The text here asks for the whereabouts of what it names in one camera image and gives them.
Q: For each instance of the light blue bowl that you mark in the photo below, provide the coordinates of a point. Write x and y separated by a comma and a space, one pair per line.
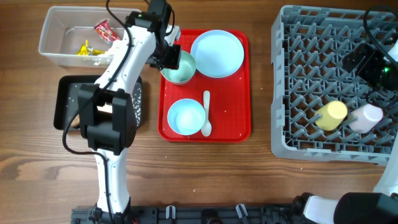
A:
186, 117

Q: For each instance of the pink plastic cup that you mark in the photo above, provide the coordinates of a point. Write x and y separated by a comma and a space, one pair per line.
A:
366, 117

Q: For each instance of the yellow plastic cup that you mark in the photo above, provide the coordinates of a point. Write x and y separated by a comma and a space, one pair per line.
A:
332, 114

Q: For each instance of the clear plastic bin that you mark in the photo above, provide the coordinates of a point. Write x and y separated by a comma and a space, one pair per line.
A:
67, 28

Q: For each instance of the yellow foil wrapper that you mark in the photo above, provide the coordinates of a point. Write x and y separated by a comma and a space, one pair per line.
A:
86, 49

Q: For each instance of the red serving tray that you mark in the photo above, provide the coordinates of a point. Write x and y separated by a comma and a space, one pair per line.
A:
230, 103

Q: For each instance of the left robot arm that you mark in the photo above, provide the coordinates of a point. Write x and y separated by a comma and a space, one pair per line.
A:
105, 108

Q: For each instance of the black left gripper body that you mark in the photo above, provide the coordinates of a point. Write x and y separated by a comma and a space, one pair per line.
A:
166, 55

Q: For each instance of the light blue plate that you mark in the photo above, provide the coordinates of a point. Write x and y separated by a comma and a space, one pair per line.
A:
217, 53

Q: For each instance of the brown mushroom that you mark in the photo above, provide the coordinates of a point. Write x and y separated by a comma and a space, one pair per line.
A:
76, 122

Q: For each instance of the black waste tray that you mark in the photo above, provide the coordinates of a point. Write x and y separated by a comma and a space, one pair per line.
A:
67, 96

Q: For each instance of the mint green bowl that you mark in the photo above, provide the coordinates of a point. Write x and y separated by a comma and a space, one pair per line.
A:
186, 70

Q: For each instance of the white rice pile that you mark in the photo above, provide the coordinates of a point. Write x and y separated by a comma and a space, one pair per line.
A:
137, 102

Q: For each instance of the white plastic spoon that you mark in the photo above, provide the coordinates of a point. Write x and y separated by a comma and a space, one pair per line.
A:
206, 128

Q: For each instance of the red foil wrapper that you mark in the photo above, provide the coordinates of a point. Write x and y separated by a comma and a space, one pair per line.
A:
105, 32

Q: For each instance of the grey dishwasher rack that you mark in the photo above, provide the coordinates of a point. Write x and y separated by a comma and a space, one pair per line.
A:
308, 48

